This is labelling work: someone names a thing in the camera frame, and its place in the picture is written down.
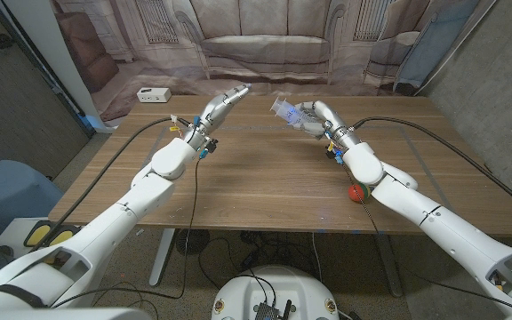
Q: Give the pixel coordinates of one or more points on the yellow black foot pedal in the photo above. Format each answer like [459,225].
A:
[40,235]

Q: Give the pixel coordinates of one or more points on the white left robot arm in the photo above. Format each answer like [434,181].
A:
[118,218]

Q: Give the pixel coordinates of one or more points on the white table leg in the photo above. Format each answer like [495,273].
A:
[162,258]

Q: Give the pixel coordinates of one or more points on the black round floor device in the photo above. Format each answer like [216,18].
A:
[192,241]

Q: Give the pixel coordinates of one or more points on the grey table leg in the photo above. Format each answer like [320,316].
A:
[389,266]

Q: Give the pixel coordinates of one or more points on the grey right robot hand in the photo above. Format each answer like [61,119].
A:
[331,117]

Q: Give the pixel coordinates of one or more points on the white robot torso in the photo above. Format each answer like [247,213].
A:
[278,284]

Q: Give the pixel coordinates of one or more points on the white floor platform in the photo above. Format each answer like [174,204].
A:
[11,231]

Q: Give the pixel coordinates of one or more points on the red striped wooden maraca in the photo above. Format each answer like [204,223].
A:
[355,193]

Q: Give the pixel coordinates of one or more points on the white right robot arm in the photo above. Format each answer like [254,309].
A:
[442,226]

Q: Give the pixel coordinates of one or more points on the white power strip box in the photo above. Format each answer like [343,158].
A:
[153,94]

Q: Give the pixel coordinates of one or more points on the printed sofa room backdrop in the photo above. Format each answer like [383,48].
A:
[265,44]

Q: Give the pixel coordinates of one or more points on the clear plastic syringe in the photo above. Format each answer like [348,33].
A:
[288,112]

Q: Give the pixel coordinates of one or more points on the white backdrop side panel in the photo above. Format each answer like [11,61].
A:
[47,49]

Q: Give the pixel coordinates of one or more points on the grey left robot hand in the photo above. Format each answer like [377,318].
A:
[216,111]

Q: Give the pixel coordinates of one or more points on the blue padded chair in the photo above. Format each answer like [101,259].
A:
[11,191]

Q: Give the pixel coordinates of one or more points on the black module on torso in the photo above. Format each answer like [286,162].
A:
[267,311]

